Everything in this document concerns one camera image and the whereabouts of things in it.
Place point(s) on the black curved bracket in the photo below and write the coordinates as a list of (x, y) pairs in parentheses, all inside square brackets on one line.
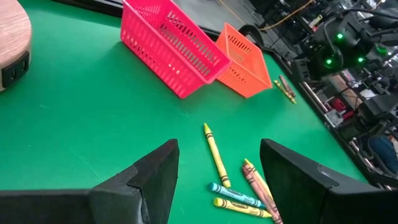
[(252, 31)]

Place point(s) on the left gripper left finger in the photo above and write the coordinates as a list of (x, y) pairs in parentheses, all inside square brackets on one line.
[(124, 202)]

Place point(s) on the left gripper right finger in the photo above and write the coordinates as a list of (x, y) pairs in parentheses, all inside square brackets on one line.
[(311, 199)]

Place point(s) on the small red box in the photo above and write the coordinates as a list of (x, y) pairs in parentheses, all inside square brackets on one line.
[(339, 105)]

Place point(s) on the white shade table lamp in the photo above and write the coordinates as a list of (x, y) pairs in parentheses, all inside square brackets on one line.
[(12, 37)]

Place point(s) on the person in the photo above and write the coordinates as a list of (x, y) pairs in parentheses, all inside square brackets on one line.
[(385, 152)]

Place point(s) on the orange plastic basket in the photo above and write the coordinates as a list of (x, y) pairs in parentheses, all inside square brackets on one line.
[(245, 62)]

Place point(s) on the brown crayon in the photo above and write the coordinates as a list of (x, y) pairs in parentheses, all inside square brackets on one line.
[(287, 85), (259, 194)]

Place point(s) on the pink plastic basket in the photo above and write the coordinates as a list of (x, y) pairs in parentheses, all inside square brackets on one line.
[(174, 46)]

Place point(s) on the blue crayon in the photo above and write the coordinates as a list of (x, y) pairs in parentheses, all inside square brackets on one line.
[(236, 195)]

